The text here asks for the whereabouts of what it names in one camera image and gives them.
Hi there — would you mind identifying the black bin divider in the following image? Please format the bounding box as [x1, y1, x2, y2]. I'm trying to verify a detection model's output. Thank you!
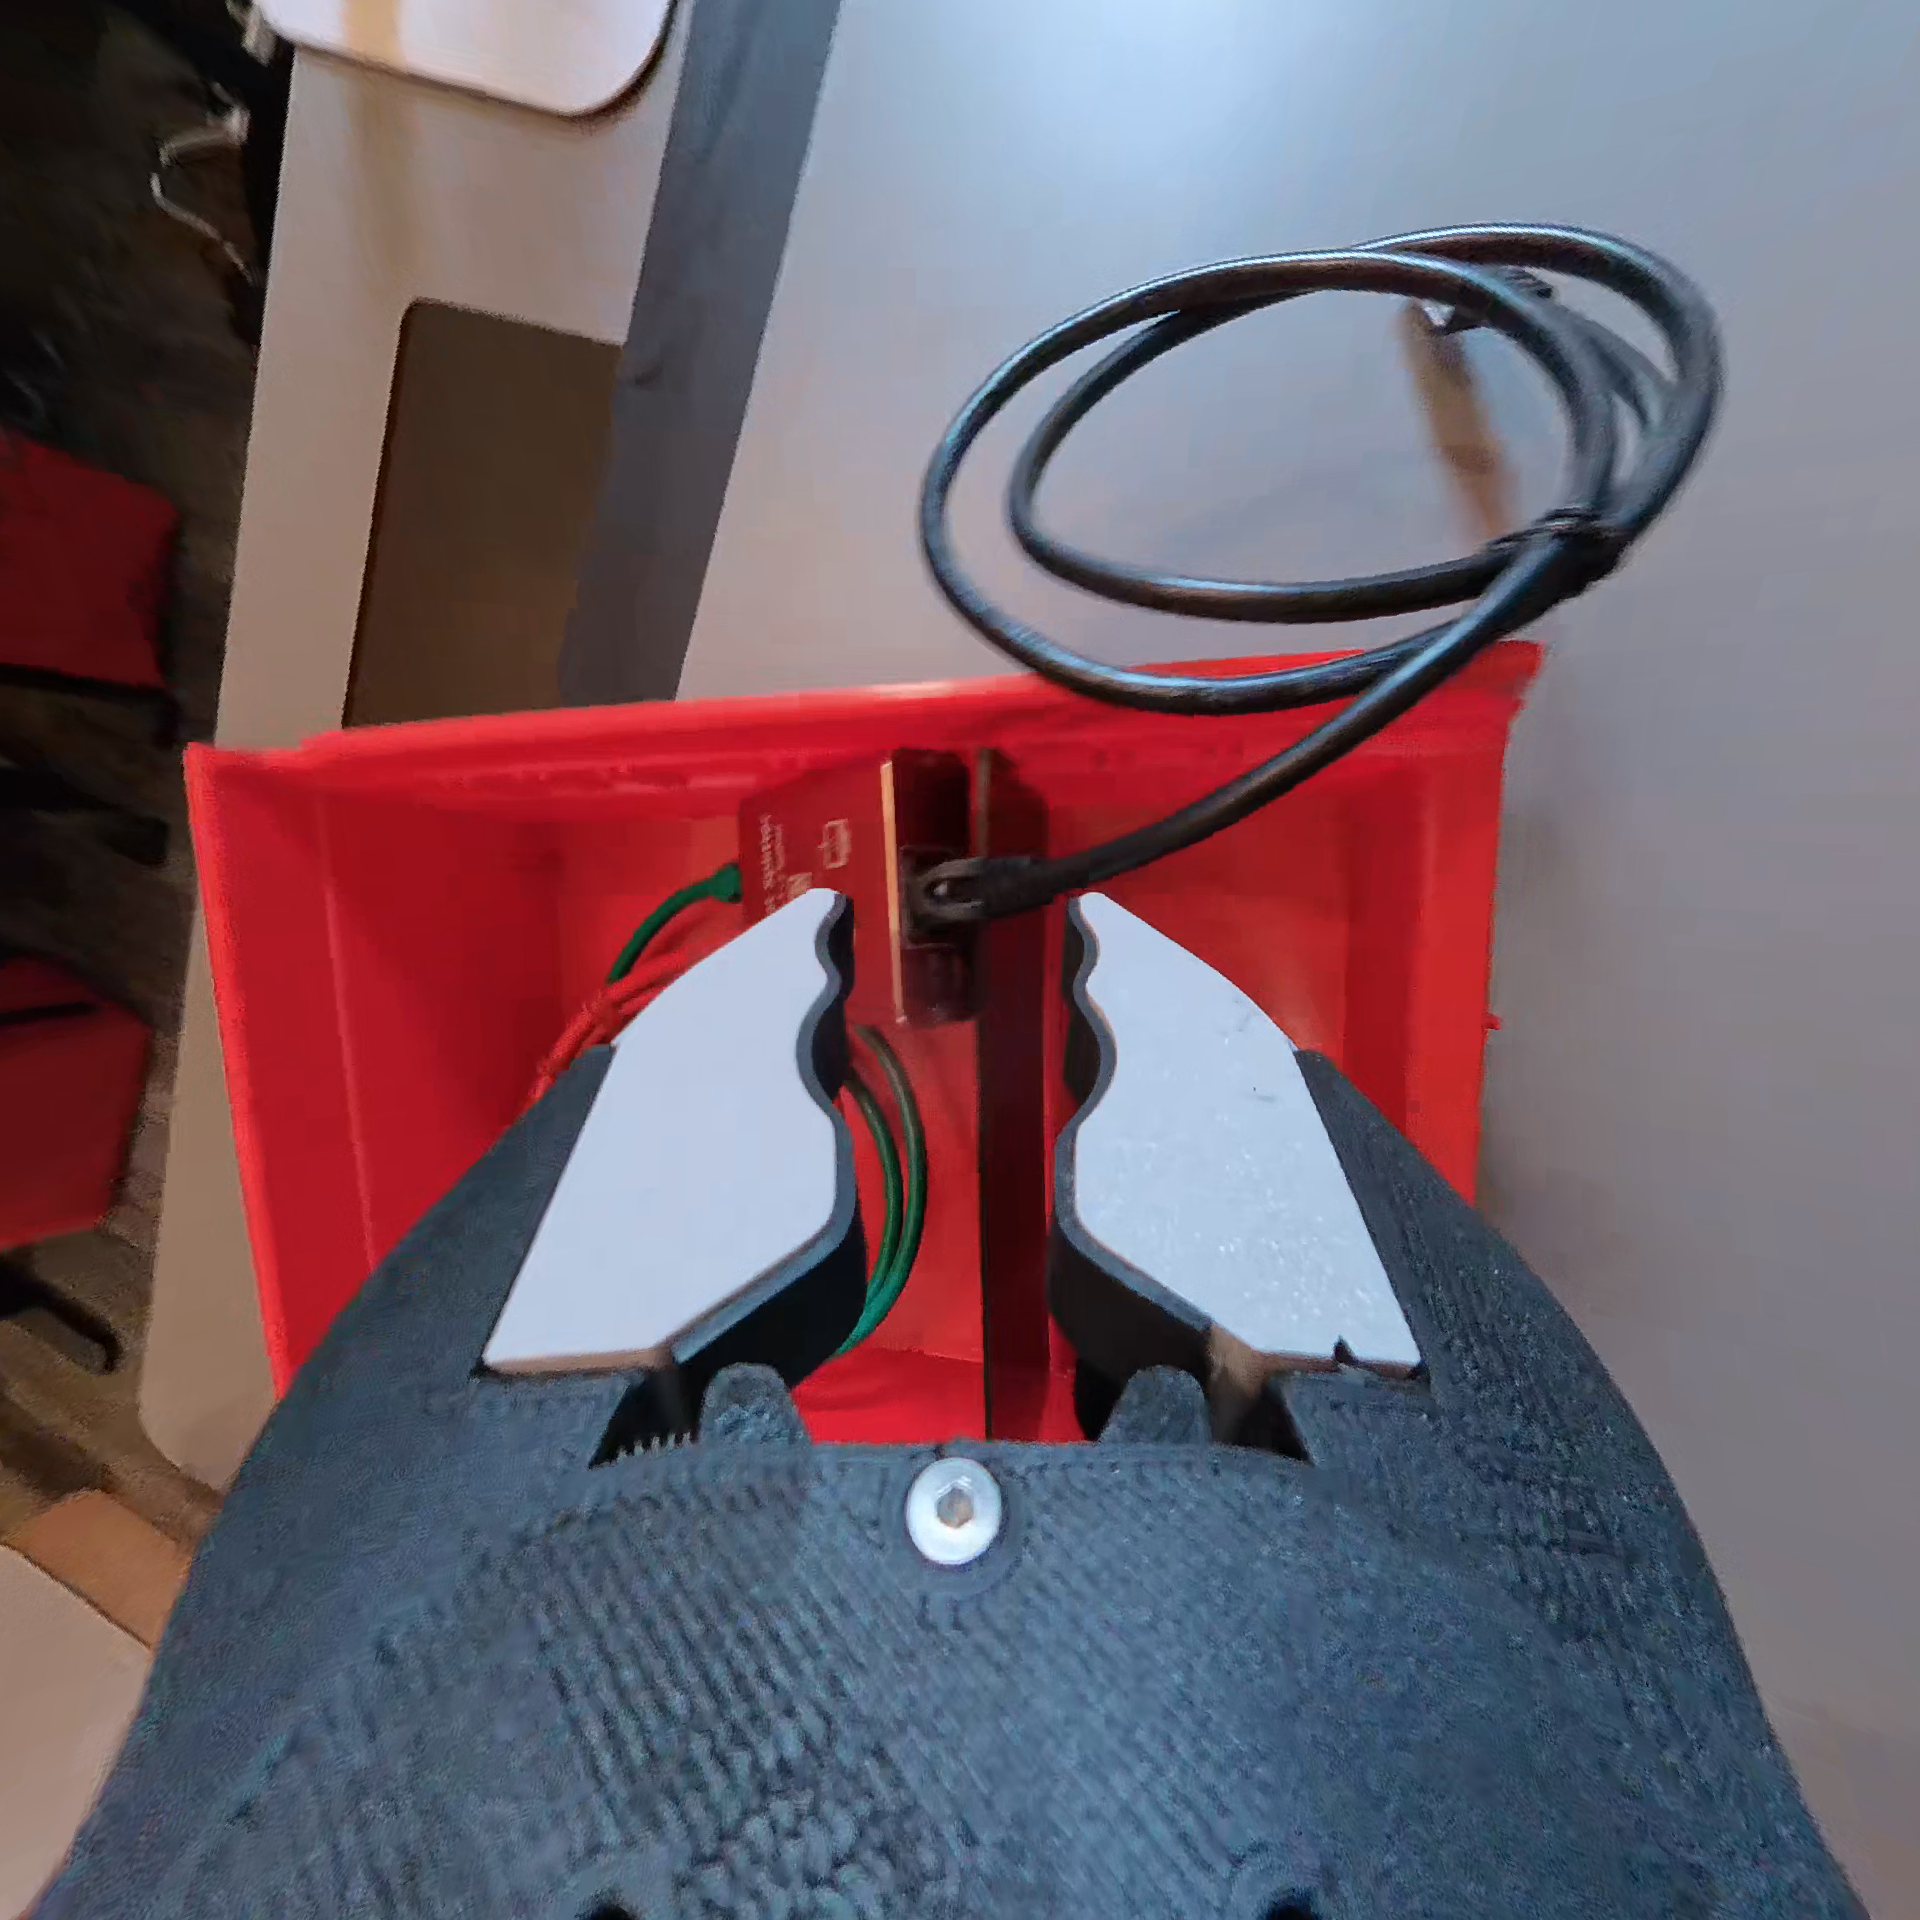
[977, 749, 1051, 1439]

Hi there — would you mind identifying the red ethernet cable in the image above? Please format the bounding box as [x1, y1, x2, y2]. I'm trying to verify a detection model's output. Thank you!
[521, 901, 752, 1115]

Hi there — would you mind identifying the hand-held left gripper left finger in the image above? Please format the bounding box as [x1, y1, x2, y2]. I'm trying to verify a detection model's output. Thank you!
[480, 886, 869, 1448]

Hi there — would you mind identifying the black cable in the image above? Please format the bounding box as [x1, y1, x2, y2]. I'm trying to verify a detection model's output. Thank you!
[920, 224, 1729, 961]

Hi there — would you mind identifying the red plastic bin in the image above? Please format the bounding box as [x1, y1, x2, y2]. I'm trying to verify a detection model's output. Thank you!
[181, 640, 1550, 1444]

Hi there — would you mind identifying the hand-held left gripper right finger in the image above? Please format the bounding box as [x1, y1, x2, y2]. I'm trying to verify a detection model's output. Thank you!
[1050, 892, 1425, 1444]

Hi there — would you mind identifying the green ethernet cable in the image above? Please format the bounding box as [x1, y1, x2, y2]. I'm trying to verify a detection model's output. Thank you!
[608, 861, 934, 1365]

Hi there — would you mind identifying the red ethernet adapter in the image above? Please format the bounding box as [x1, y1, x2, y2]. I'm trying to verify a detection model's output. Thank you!
[737, 744, 1051, 1032]

